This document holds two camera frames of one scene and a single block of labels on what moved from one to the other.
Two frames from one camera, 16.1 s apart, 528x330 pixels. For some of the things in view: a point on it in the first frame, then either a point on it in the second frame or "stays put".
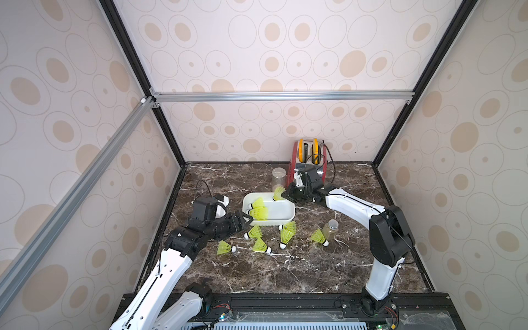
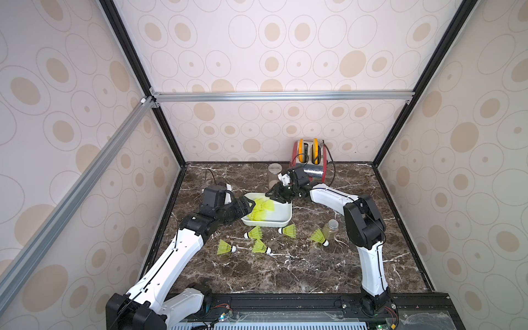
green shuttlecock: [259, 212] stays put
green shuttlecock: [285, 237] → [267, 205]
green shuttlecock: [258, 206] stays put
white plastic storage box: [264, 211] stays put
